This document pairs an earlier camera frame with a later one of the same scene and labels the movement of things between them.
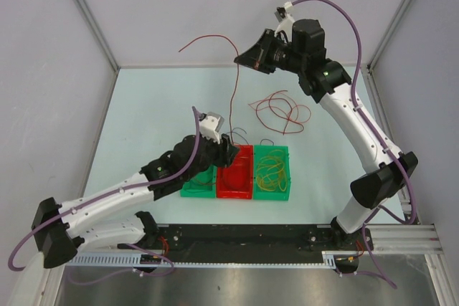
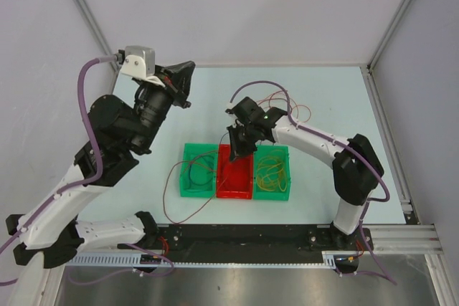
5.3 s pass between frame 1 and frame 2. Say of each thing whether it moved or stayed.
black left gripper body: moved
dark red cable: moved
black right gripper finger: moved
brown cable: moved
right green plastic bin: stayed
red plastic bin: stayed
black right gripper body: moved
